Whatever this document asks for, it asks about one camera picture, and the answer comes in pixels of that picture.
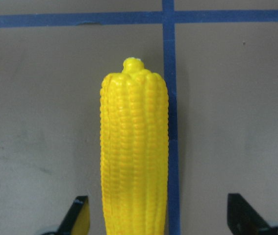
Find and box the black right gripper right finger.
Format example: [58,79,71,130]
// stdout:
[227,193,274,235]

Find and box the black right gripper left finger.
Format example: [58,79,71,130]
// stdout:
[57,195,90,235]

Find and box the yellow plastic corn cob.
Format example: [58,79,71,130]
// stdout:
[100,57,169,235]

